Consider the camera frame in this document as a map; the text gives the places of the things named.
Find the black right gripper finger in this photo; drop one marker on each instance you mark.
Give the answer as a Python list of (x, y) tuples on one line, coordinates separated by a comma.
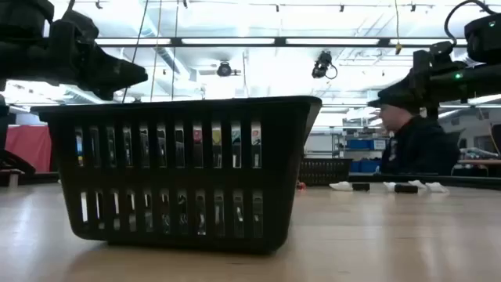
[(403, 92)]

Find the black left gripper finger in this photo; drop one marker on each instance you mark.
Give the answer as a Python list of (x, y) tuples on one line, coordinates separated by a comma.
[(102, 94), (117, 74)]

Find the black slotted plastic basket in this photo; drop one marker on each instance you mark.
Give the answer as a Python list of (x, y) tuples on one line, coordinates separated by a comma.
[(325, 172), (176, 178)]

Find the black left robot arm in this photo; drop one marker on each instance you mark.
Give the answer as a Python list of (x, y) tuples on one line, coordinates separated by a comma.
[(23, 55)]

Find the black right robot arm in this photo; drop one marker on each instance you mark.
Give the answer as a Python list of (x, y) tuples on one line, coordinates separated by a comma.
[(481, 78)]

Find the white ghost decoration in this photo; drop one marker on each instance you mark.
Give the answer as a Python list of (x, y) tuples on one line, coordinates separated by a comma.
[(390, 186), (418, 183), (436, 188), (341, 186)]

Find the black reaper decoration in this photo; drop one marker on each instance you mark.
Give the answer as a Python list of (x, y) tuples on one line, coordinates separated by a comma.
[(360, 187), (406, 189)]

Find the orange pumpkin decoration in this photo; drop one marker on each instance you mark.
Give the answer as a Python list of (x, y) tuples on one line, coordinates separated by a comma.
[(301, 186)]

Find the person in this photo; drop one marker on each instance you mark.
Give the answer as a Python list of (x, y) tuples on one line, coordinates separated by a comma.
[(422, 149)]

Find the blue storage bin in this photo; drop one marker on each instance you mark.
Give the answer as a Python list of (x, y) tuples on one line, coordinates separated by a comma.
[(354, 167), (370, 166), (360, 144)]

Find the black chair back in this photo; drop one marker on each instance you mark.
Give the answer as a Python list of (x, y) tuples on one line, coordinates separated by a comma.
[(497, 139)]

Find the red partition screen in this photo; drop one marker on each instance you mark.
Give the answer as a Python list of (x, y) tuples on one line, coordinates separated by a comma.
[(29, 149)]

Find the white cabinet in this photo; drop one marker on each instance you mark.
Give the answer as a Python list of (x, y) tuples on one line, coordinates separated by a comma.
[(319, 145)]

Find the round black ceiling fixture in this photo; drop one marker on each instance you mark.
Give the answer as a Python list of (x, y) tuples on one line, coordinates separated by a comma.
[(224, 69)]

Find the black sloping brace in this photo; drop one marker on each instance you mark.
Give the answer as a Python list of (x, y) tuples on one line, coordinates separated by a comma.
[(15, 162)]

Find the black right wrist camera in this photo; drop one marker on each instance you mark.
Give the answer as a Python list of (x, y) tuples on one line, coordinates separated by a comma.
[(442, 50)]

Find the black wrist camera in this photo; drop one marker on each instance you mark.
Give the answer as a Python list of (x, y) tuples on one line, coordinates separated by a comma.
[(78, 25), (442, 50)]

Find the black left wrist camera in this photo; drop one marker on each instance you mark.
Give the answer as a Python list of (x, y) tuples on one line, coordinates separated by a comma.
[(78, 25)]

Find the black hanging camera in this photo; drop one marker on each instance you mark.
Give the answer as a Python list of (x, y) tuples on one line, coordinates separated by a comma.
[(321, 64)]

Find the black table frame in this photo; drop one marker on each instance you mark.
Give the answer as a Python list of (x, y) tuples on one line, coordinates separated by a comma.
[(469, 181)]

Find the small grey post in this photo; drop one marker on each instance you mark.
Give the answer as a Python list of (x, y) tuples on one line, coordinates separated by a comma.
[(13, 179)]

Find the black overhead frame bar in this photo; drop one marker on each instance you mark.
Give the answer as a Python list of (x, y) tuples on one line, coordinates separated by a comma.
[(280, 41)]

